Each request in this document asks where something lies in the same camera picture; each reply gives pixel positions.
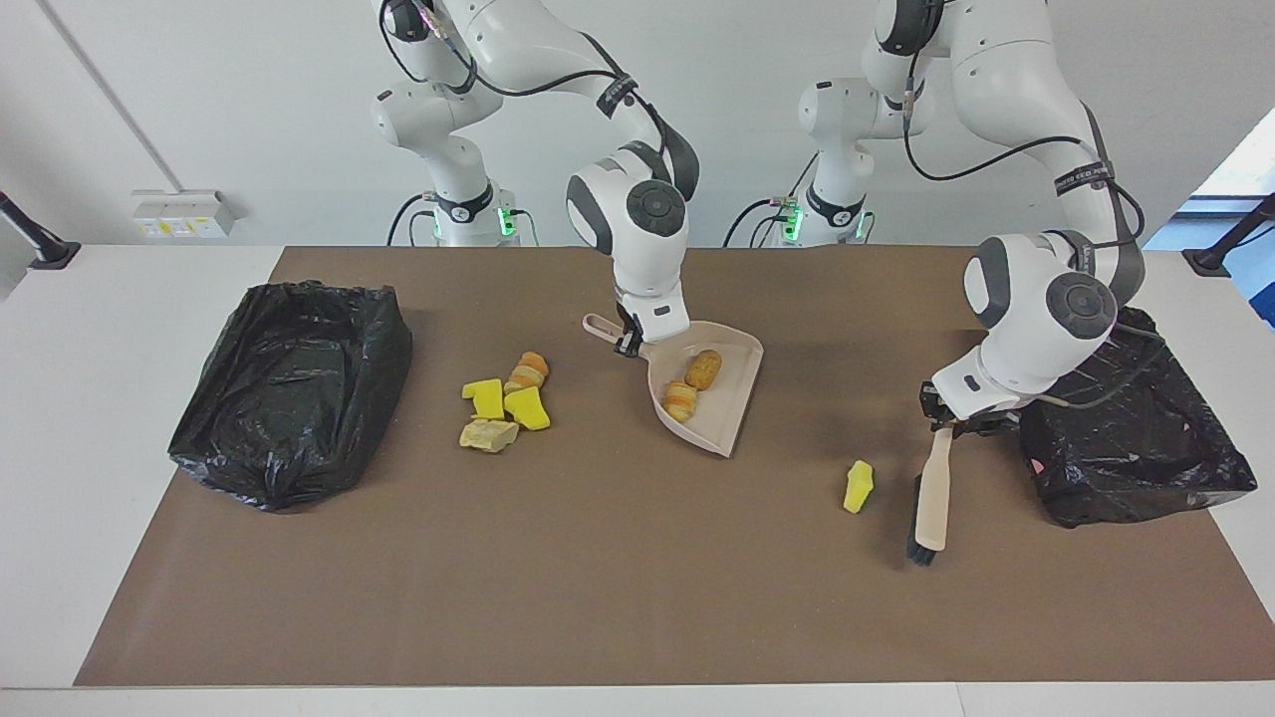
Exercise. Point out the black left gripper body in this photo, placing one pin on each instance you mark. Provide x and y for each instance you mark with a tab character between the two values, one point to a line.
929	403

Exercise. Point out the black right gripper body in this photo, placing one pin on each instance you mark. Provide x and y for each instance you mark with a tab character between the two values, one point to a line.
630	334

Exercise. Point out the brown toy nugget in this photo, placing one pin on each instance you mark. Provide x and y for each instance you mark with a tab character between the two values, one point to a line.
703	368

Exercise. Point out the striped toy croissant piece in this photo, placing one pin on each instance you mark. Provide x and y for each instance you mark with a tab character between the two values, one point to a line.
680	400
530	370

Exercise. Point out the beige brush black bristles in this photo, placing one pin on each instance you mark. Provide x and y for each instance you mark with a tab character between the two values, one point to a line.
936	498

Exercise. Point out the yellow sponge green backing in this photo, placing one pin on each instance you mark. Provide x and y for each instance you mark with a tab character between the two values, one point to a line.
858	488

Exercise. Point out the beige plastic dustpan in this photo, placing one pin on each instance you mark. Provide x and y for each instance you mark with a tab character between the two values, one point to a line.
727	398

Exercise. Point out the yellow boot-shaped sponge piece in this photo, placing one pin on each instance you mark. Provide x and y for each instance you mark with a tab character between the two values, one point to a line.
488	400
528	408

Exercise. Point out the pale yellow sponge chunk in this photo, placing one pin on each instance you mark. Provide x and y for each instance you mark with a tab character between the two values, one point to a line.
488	435

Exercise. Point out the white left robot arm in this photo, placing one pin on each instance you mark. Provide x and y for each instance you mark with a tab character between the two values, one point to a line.
1026	319

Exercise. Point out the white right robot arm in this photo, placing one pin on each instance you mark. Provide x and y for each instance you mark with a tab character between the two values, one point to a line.
637	269

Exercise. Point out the black bag bin pink mark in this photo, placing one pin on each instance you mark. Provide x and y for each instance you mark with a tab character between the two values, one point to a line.
1146	448

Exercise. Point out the black bag lined bin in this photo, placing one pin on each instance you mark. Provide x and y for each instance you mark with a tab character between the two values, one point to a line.
289	398

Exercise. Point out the brown table mat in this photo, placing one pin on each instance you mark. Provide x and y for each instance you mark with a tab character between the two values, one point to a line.
697	578

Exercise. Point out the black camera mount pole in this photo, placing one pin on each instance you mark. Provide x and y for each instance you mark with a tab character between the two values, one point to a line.
1230	239
35	237

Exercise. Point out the white wall socket box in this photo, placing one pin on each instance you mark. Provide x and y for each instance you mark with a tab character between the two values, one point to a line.
184	214

